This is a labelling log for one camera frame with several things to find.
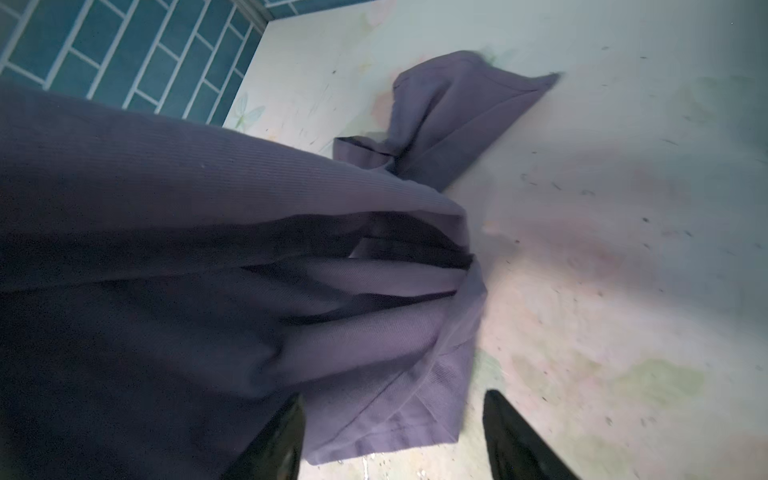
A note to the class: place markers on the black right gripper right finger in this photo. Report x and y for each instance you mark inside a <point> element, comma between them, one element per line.
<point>515,450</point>

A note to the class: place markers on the aluminium left rear corner post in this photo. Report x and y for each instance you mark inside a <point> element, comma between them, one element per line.
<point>255,12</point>

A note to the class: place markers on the purple trousers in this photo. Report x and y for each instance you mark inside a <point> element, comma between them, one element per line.
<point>167,286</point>

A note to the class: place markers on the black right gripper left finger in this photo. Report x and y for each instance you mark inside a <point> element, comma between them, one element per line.
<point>276,452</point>

